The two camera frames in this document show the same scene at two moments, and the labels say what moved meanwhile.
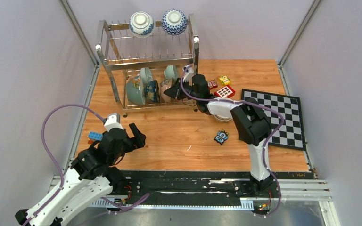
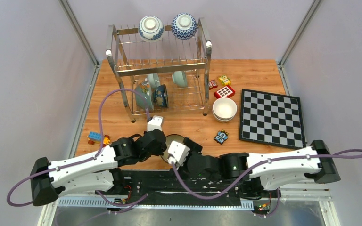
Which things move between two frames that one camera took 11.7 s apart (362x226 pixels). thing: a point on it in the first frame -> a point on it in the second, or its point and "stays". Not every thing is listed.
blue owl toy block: x=221 y=136 stays
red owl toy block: x=212 y=84 stays
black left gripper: x=137 y=141 -> x=159 y=151
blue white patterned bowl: x=174 y=21 -> x=184 y=25
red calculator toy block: x=226 y=92 stays
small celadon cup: x=145 y=75 -> x=154 y=80
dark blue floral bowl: x=152 y=91 -> x=160 y=96
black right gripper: x=173 y=92 -> x=195 y=148
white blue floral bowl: x=141 y=24 -> x=151 y=29
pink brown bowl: x=164 y=97 -> x=176 y=137
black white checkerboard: x=291 y=135 stays
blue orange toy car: x=93 y=136 stays
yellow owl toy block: x=224 y=79 stays
